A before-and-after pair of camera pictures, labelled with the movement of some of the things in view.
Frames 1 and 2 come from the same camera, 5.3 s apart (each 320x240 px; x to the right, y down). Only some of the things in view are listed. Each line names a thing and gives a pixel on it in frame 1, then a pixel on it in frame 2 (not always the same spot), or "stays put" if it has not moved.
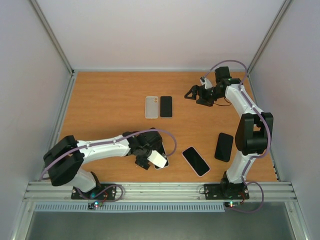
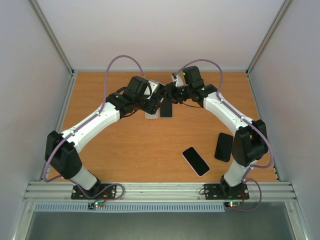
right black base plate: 226,190 stays put
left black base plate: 106,191 stays put
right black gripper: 200,93 → 171,92
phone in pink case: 196,161 stays put
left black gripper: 142,163 → 154,106
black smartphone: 166,106 stays put
